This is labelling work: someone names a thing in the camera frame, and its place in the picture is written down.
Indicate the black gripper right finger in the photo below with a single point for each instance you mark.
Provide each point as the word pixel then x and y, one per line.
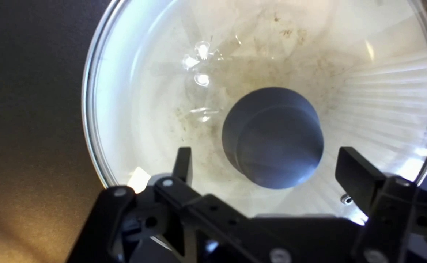
pixel 393 220

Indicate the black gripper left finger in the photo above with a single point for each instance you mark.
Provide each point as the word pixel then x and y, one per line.
pixel 140 224

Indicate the glass lid with grey knob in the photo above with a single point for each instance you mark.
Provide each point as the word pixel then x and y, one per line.
pixel 272 140

